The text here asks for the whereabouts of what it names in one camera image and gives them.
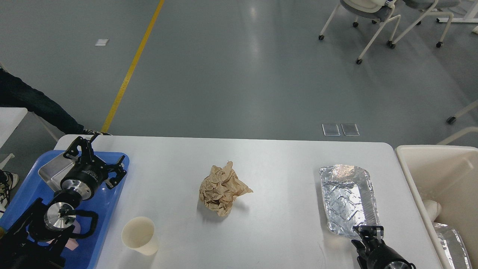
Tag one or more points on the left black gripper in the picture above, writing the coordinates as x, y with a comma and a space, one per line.
86, 178

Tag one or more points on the steel rectangular container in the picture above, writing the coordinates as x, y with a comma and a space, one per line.
55, 170

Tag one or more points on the aluminium foil tray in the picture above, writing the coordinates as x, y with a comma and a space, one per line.
348, 198

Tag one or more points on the cream paper cup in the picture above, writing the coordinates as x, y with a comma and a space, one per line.
139, 235

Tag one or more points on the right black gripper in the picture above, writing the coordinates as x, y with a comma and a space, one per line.
379, 257

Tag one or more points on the right floor outlet plate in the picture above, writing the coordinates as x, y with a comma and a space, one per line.
350, 130

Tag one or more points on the foil tray in bin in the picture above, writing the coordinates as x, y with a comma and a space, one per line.
453, 246

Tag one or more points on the beige plastic bin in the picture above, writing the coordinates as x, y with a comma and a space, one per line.
448, 175

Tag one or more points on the left floor outlet plate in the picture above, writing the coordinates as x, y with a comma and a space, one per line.
331, 130

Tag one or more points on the blue plastic tray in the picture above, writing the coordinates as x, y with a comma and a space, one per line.
86, 255

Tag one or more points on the chair leg with caster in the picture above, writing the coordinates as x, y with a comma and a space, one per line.
462, 112

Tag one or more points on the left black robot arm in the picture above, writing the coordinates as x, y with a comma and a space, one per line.
60, 215

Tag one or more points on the paper cup in bin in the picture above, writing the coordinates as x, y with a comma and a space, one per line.
433, 209

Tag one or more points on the floor outlet plate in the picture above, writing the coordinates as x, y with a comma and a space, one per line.
331, 130
350, 130

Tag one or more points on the person in dark jeans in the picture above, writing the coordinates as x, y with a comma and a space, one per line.
16, 93

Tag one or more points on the pink mug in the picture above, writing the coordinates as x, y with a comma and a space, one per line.
72, 243

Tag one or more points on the black white sneaker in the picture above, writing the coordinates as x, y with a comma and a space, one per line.
8, 181

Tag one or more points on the small white floor plate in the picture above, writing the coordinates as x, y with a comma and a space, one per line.
101, 42

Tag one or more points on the crumpled brown paper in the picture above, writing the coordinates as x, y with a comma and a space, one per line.
221, 188

